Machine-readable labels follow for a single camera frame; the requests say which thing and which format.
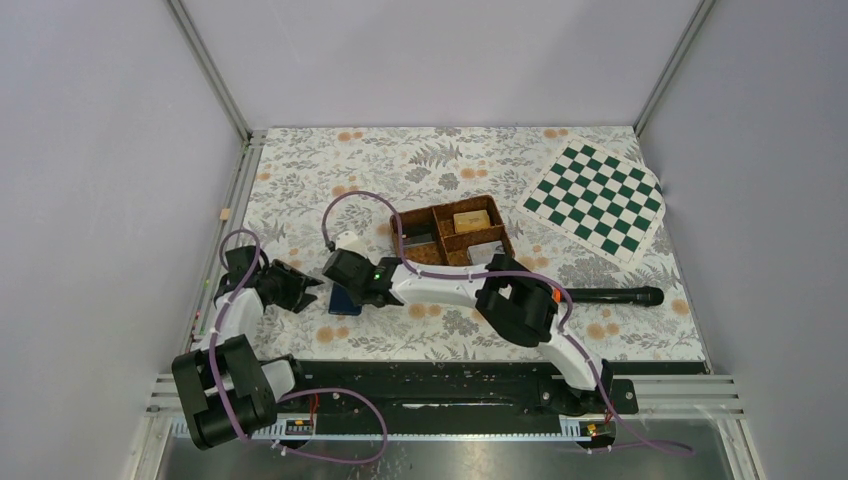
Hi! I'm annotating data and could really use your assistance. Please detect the blue leather card holder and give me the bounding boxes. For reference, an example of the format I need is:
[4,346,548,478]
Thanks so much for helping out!
[328,284,362,317]

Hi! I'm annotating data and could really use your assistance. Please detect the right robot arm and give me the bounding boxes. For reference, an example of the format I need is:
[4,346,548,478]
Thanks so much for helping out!
[323,248,614,416]

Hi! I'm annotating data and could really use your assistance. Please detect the grey card stack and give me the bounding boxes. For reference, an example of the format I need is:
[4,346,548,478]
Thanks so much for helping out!
[467,240,507,265]

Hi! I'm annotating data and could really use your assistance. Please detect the tan card box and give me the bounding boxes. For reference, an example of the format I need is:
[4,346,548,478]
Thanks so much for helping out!
[453,209,492,234]

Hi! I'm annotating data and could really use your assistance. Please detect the woven wicker divided basket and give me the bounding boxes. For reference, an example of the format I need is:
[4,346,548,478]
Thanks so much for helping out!
[389,195,516,266]

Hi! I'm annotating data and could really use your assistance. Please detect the floral table mat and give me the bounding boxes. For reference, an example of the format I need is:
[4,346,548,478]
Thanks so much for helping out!
[240,126,707,362]

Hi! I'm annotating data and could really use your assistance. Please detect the green white chessboard mat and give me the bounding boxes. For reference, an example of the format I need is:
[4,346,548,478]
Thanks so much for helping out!
[517,136,666,269]

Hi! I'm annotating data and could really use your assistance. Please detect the black marker orange cap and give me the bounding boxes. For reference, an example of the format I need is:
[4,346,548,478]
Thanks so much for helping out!
[568,286,665,307]

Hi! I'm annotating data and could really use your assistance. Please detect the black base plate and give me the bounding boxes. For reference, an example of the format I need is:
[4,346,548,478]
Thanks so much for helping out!
[180,356,637,437]

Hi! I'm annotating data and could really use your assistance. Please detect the aluminium frame rail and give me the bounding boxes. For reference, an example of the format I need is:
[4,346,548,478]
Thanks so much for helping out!
[144,129,319,439]

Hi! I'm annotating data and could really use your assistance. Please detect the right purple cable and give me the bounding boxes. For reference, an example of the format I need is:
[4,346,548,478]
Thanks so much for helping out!
[321,190,696,460]

